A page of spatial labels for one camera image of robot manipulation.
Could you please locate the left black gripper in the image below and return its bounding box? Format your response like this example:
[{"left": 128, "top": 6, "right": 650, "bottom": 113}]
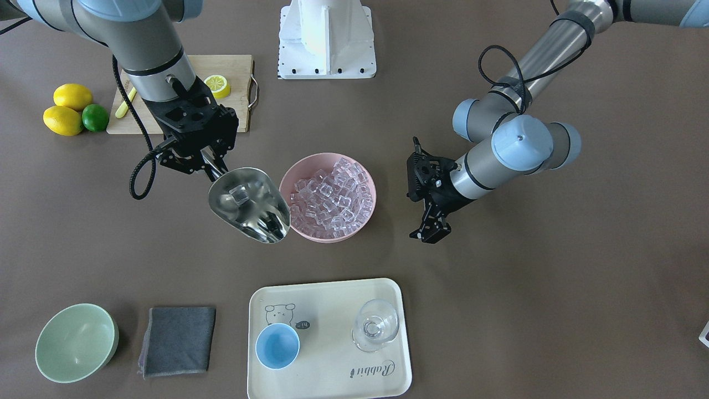
[{"left": 406, "top": 137, "right": 473, "bottom": 243}]

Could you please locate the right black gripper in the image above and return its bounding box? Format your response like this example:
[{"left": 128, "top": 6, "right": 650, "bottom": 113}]
[{"left": 145, "top": 78, "right": 239, "bottom": 182}]

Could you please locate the clear ice cube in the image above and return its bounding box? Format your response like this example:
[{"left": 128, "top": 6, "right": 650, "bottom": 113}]
[{"left": 229, "top": 185, "right": 250, "bottom": 207}]

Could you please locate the metal ice scoop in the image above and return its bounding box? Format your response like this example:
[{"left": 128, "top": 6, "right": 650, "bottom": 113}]
[{"left": 208, "top": 167, "right": 291, "bottom": 243}]

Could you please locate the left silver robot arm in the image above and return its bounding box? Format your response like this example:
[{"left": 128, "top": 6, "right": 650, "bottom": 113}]
[{"left": 406, "top": 1, "right": 708, "bottom": 243}]

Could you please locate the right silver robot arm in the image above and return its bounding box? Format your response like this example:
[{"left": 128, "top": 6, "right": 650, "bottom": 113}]
[{"left": 2, "top": 1, "right": 239, "bottom": 181}]

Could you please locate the pink bowl with ice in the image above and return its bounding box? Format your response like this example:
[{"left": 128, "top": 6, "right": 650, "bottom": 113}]
[{"left": 279, "top": 152, "right": 377, "bottom": 243}]

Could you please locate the blue cup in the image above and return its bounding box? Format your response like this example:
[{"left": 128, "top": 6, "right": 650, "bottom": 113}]
[{"left": 255, "top": 323, "right": 301, "bottom": 370}]

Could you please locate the white cup rack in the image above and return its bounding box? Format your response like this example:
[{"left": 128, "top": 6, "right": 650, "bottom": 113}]
[{"left": 698, "top": 323, "right": 709, "bottom": 348}]

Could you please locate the lemon half slice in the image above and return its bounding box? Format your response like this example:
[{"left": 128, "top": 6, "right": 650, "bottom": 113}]
[{"left": 203, "top": 75, "right": 231, "bottom": 99}]

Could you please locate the yellow plastic knife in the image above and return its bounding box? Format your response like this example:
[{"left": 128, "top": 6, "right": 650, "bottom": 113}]
[{"left": 115, "top": 88, "right": 137, "bottom": 119}]

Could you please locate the clear wine glass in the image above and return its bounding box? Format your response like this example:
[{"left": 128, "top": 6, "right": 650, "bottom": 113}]
[{"left": 352, "top": 299, "right": 400, "bottom": 352}]

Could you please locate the green lime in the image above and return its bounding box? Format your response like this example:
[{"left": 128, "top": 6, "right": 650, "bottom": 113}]
[{"left": 81, "top": 104, "right": 110, "bottom": 132}]

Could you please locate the yellow lemon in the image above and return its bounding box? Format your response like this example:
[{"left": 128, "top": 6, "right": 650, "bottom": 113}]
[
  {"left": 53, "top": 83, "right": 94, "bottom": 112},
  {"left": 43, "top": 105, "right": 84, "bottom": 136}
]

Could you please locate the grey folded cloth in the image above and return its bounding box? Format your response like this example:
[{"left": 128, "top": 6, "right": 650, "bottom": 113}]
[{"left": 138, "top": 306, "right": 216, "bottom": 379}]

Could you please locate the cream serving tray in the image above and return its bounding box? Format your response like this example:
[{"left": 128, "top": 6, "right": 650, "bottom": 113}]
[{"left": 246, "top": 278, "right": 413, "bottom": 398}]

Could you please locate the green bowl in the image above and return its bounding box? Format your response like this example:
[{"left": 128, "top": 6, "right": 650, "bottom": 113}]
[{"left": 35, "top": 303, "right": 119, "bottom": 383}]

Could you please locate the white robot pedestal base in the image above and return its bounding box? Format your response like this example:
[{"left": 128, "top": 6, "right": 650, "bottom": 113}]
[{"left": 277, "top": 1, "right": 377, "bottom": 79}]

